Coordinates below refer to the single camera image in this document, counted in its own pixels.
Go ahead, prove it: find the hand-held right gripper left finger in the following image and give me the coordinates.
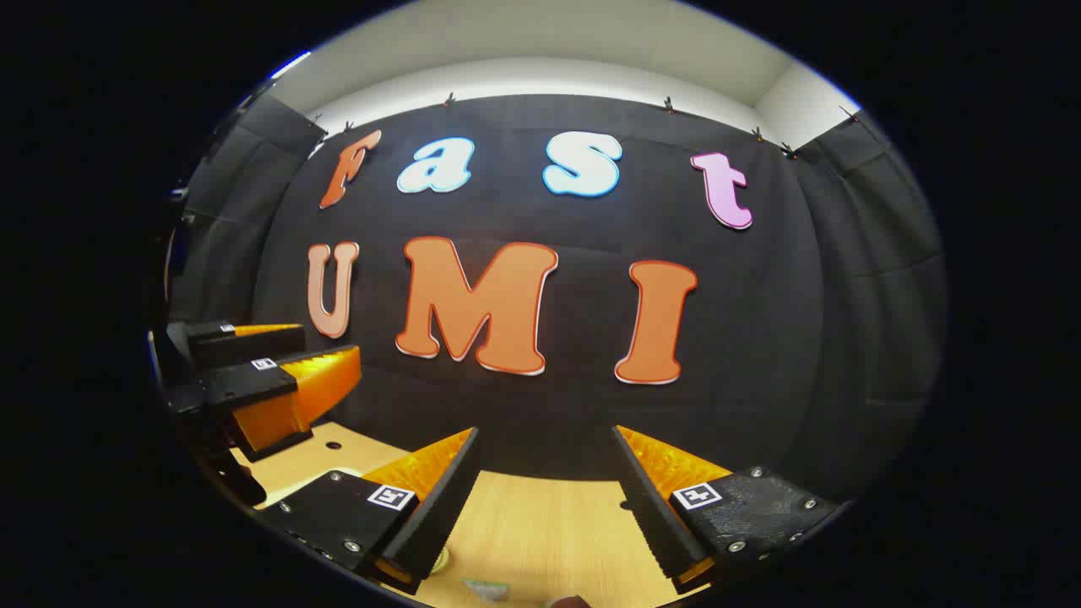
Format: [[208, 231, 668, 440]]
[[256, 426, 484, 596]]

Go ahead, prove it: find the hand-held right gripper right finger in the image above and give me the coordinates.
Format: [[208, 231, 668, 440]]
[[611, 425, 845, 594]]

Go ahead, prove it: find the black backdrop cloth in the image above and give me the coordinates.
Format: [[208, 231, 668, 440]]
[[165, 89, 951, 516]]

